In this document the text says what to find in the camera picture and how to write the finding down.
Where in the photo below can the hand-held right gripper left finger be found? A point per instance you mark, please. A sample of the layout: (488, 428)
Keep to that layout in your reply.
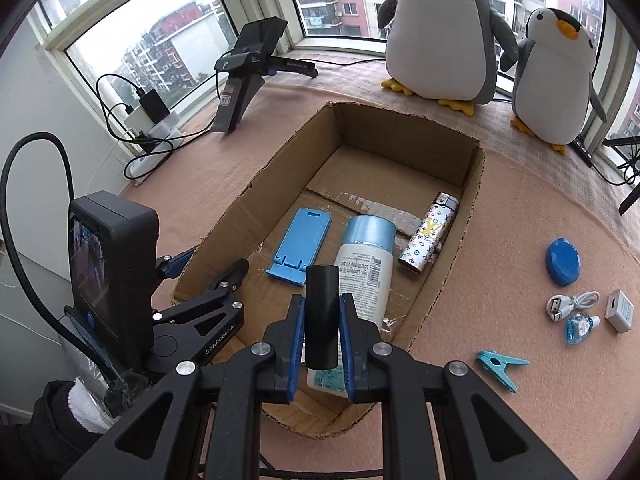
(296, 345)

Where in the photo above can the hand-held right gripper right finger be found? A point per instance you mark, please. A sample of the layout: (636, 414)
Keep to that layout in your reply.
(348, 345)

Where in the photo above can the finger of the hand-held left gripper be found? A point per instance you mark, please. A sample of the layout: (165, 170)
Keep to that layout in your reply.
(220, 290)
(177, 264)

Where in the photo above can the black cylinder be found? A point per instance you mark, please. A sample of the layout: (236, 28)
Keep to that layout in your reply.
(322, 310)

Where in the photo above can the white bottle with blue cap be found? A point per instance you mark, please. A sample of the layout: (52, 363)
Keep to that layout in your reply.
(367, 270)

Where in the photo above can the blue phone stand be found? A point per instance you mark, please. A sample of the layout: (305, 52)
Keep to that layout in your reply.
(300, 240)

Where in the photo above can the patterned white lighter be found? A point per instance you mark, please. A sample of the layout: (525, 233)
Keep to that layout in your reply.
(427, 235)

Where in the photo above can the blue clothespin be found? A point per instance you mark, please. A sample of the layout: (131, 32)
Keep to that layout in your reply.
(495, 362)

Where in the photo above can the cardboard box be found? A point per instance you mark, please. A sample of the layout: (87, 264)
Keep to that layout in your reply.
(380, 180)

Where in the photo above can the blue round tape measure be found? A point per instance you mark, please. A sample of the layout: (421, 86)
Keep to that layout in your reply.
(562, 262)

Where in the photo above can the small blue eye drops bottle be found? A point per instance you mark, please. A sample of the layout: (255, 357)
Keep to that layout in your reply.
(580, 330)

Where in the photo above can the white plug adapter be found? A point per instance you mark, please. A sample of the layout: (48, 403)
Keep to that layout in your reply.
(622, 310)

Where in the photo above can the person's left forearm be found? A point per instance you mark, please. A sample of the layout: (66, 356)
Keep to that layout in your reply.
(40, 435)

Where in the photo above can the white power strip with plugs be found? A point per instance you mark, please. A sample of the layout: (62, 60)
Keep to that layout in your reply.
(200, 132)

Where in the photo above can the white charging brick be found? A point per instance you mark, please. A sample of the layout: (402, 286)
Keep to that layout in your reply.
(135, 122)

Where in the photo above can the black device on stand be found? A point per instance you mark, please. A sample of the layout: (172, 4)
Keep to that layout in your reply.
(235, 100)

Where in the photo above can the checked beige cloth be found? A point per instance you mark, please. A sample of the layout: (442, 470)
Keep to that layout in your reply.
(350, 85)

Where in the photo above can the black inline remote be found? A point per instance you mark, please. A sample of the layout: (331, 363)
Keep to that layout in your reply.
(585, 152)

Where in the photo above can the black tripod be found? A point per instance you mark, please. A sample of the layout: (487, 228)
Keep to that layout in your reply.
(629, 200)

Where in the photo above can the large penguin plush toy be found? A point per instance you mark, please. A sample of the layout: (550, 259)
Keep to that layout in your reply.
(440, 35)

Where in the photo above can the small penguin plush toy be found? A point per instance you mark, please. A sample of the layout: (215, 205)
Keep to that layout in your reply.
(555, 85)

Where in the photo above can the white window frame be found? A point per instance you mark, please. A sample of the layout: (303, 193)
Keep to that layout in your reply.
(260, 5)

